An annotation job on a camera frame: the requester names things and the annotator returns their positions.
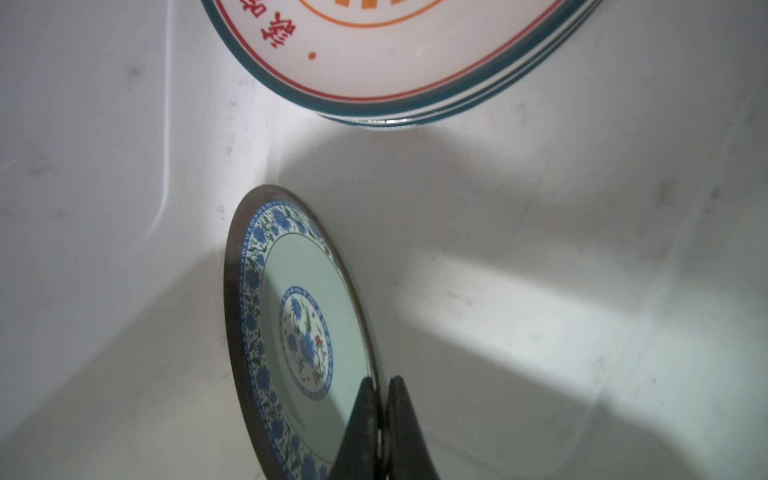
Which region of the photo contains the teal floral plate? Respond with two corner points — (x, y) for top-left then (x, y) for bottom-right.
(223, 185), (380, 479)

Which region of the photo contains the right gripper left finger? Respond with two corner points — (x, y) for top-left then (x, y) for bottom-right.
(329, 377), (379, 480)

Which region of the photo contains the white plastic bin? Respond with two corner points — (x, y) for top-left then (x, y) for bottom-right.
(1, 1), (767, 479)

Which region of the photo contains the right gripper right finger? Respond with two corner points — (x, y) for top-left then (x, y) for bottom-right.
(386, 376), (439, 480)

